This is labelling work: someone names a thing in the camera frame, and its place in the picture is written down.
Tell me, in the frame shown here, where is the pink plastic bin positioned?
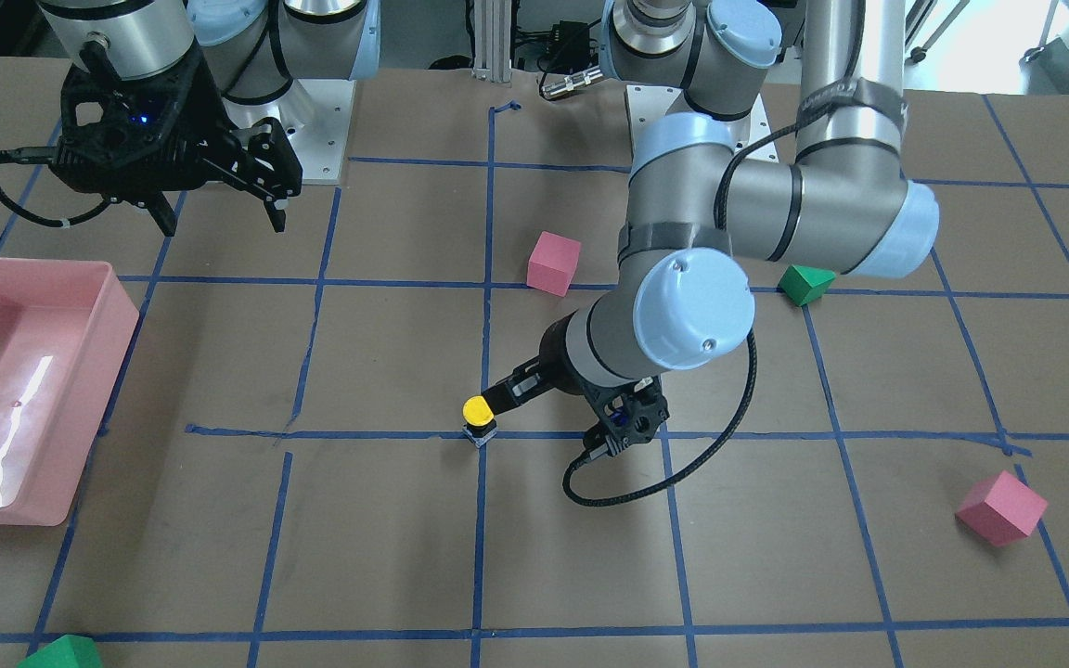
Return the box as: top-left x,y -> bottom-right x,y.
0,257 -> 137,527

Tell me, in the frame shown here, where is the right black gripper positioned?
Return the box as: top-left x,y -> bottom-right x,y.
48,42 -> 303,237

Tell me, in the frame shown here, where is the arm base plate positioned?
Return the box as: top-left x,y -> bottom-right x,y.
179,72 -> 355,209
625,84 -> 773,171

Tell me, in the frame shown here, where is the pink cube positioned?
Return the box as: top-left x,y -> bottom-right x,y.
525,231 -> 582,298
955,472 -> 1049,548

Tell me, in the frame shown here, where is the aluminium frame post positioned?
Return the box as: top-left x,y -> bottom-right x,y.
468,0 -> 517,87

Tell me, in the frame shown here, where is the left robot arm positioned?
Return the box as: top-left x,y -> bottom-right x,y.
463,1 -> 939,453

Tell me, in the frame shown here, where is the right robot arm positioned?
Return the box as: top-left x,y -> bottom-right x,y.
18,1 -> 381,237

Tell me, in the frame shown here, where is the yellow push button switch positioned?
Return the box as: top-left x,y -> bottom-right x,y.
462,394 -> 497,451

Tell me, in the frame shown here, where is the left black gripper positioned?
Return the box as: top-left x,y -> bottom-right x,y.
483,320 -> 669,456

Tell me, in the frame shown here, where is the pink cube far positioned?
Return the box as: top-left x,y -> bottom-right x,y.
955,472 -> 1049,548

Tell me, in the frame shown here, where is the green cube near bin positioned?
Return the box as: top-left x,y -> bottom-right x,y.
18,635 -> 105,668

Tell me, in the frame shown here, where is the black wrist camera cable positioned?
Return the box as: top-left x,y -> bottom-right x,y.
562,0 -> 869,507

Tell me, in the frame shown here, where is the pink cube centre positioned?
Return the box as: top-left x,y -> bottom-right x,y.
525,231 -> 582,298

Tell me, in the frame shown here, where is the green cube far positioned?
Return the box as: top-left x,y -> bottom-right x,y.
777,264 -> 837,307

